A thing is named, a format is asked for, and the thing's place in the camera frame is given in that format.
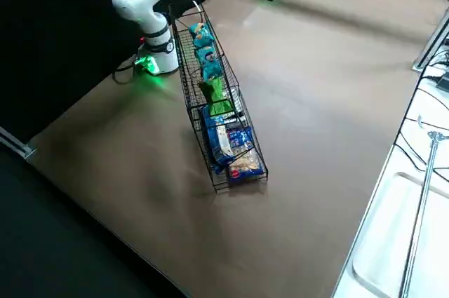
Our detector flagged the metal rod stand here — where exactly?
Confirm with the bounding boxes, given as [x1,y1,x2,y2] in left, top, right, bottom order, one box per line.
[399,130,443,298]

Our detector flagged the blue snack bag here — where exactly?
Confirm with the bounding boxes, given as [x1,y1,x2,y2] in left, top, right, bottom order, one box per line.
[225,125,264,182]

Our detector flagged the silver metal camera post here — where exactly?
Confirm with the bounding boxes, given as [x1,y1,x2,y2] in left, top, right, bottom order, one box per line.
[410,5,449,73]

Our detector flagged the long blue biscuit packet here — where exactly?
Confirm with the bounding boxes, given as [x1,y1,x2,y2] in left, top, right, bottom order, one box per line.
[200,105,234,175]

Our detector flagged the teal chips packet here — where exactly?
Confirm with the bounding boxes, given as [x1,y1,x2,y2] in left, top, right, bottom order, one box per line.
[194,46,222,81]
[189,22,215,49]

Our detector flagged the aluminium frame profile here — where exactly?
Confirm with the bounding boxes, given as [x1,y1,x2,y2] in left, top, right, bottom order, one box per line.
[0,125,37,159]

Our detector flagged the white tray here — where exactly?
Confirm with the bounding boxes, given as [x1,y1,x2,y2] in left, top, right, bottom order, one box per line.
[351,170,449,298]

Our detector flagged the black wire basket shelf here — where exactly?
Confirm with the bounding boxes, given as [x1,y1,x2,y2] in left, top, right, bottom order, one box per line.
[167,3,270,194]

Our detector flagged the green chips packet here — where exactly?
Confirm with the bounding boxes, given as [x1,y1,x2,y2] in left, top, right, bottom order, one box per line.
[197,78,233,117]

